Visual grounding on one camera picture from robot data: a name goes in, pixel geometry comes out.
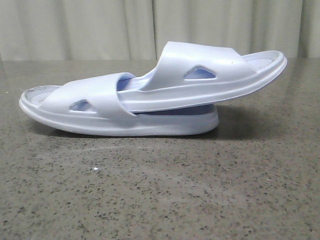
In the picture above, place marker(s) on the white pleated curtain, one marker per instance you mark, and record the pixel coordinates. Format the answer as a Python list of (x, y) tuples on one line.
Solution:
[(139, 29)]

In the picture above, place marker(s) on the light blue slipper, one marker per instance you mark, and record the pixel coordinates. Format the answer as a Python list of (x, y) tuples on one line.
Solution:
[(91, 106), (188, 75)]

